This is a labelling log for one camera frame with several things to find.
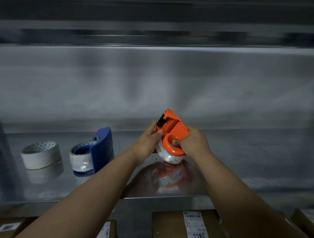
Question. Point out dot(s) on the person's right hand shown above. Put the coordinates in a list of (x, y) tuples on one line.
[(196, 144)]

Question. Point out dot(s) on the person's left hand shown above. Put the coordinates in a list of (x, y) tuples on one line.
[(146, 147)]

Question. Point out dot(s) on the transparent tape roll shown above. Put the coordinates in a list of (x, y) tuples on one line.
[(169, 158)]

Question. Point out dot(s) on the orange tape dispenser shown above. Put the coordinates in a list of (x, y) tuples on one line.
[(171, 125)]

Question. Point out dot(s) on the blue tape dispenser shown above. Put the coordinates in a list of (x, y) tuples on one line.
[(103, 147)]

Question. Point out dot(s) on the wrinkled white tape roll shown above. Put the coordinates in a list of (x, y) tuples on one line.
[(81, 163)]

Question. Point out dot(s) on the smooth white tape roll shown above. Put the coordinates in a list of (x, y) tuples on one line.
[(40, 159)]

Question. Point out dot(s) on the person's right forearm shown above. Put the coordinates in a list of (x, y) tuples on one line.
[(245, 208)]

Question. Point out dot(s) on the person's left forearm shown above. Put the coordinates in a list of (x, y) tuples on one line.
[(81, 203)]

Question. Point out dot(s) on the grey metal shelving rack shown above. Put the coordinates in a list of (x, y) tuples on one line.
[(245, 157)]

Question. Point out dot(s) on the wide cardboard box handwritten label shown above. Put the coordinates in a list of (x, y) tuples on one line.
[(169, 225)]

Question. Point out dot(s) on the narrow cardboard box handwritten label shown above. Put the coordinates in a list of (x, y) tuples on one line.
[(106, 230)]

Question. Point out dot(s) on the cardboard box printed label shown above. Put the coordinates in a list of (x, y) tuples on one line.
[(304, 220)]

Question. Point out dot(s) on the large cardboard box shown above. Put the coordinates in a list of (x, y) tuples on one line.
[(12, 228)]

